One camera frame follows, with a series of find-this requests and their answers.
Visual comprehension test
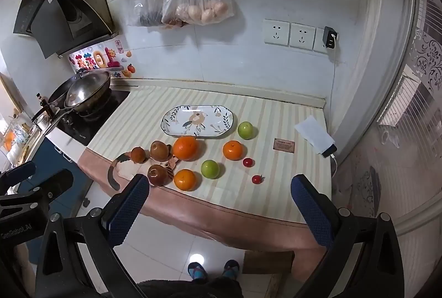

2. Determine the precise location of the black range hood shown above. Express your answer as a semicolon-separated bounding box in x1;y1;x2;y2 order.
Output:
14;0;116;58

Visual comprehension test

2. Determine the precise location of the small brown card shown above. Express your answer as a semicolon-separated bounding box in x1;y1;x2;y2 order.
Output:
273;138;295;154

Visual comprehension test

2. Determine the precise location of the blue slipper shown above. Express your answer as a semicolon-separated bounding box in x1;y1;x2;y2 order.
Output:
187;262;208;280
222;260;240;280

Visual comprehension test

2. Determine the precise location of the black induction cooktop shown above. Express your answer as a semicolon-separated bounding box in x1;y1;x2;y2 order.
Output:
57;89;130;146

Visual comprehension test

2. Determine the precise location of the colourful wall sticker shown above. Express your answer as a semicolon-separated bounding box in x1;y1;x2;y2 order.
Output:
67;38;136;78

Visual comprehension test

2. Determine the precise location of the floral oval ceramic plate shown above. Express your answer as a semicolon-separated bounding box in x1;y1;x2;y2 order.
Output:
160;105;235;138

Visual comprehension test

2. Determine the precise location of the cherry tomato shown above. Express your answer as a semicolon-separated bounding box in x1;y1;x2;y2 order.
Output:
243;157;254;168
252;175;264;184

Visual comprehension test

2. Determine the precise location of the large orange with stem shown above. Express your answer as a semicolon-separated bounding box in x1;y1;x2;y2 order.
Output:
172;136;199;161

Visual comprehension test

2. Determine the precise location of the blue slipper left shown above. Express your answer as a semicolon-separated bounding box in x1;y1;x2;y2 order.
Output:
187;262;208;280

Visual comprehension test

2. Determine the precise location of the white paper on phone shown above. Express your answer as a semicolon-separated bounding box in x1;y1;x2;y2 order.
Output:
294;115;337;158

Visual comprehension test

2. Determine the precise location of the yellowish red apple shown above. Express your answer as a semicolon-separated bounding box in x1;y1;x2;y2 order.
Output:
150;140;169;162

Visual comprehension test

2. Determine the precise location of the steel wok with lid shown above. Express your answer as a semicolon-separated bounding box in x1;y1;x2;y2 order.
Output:
31;66;123;134

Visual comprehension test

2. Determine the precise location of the black charger plug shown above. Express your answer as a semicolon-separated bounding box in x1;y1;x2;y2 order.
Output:
322;27;338;50

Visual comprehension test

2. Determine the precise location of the green apple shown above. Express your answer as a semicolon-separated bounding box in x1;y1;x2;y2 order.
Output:
238;122;254;140
201;160;220;179

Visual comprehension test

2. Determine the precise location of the blue slipper right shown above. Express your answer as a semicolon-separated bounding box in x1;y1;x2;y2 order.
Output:
222;260;240;280

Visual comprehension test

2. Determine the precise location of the small dark orange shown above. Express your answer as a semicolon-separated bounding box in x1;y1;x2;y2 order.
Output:
130;147;147;163

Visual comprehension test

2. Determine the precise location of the dark red apple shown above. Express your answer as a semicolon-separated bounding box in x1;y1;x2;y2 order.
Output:
148;164;169;186

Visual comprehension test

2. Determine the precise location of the green apple front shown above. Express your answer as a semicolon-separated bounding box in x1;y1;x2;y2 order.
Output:
201;160;220;179

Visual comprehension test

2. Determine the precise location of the white wall socket middle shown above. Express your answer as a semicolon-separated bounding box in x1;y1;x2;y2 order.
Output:
289;23;316;51

